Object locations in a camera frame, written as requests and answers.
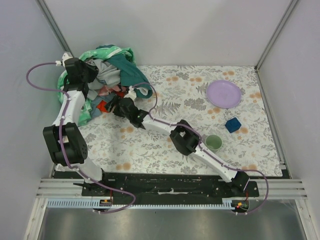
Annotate orange shorts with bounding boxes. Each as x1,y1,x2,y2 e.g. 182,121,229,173
96,92,126,115

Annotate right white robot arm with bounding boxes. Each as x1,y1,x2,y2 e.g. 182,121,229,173
113,97,250,192

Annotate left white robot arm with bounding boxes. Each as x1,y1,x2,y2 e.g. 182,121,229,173
42,53,103,183

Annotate pink patterned cloth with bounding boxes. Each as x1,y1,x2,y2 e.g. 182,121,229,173
96,85,129,100

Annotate light green patterned cloth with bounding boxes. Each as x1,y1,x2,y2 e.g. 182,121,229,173
56,44,136,127

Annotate grey zip hoodie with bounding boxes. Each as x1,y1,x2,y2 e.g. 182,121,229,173
86,59,121,101

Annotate green cup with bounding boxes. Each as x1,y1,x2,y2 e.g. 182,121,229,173
205,134,223,153

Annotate purple plate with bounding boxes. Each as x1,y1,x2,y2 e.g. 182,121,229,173
206,80,242,109

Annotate floral table mat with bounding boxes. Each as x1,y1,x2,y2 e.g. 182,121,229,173
79,65,283,178

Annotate blue cube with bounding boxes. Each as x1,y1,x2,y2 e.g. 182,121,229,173
224,117,242,134

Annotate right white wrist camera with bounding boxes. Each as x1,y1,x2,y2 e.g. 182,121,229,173
124,86,137,101

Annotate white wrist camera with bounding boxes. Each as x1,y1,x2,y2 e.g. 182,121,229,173
124,86,137,101
55,52,73,67

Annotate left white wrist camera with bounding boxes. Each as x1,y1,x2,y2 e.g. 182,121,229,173
55,52,73,67

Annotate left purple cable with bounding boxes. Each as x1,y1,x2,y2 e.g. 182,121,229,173
26,61,137,215

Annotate purple cable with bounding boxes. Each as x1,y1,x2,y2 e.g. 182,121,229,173
129,82,270,216
26,61,137,215

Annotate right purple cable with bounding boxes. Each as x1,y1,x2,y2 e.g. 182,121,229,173
129,82,270,216

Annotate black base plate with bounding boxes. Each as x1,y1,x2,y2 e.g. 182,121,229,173
80,173,260,205

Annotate light blue cable duct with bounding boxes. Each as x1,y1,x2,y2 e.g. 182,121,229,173
47,198,236,210

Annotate aluminium frame rail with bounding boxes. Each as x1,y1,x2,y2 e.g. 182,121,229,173
36,178,308,200

